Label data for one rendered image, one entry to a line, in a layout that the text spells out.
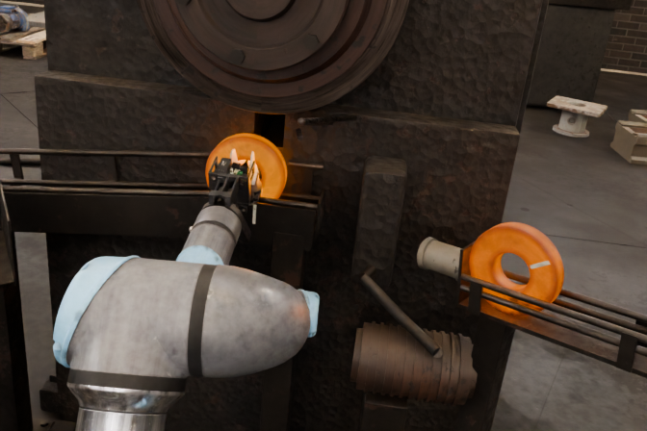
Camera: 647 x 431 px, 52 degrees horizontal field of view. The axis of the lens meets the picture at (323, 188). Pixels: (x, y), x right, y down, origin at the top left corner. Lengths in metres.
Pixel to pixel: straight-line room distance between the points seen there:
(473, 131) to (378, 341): 0.43
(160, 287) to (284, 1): 0.54
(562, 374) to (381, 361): 1.08
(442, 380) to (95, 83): 0.87
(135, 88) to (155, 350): 0.78
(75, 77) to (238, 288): 0.85
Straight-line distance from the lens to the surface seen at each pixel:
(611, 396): 2.19
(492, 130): 1.29
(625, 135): 4.57
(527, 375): 2.15
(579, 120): 4.80
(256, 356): 0.68
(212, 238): 1.02
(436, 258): 1.18
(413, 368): 1.21
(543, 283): 1.11
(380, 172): 1.20
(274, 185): 1.26
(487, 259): 1.14
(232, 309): 0.65
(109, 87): 1.38
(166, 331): 0.66
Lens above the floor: 1.21
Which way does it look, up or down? 22 degrees down
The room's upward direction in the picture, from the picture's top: 6 degrees clockwise
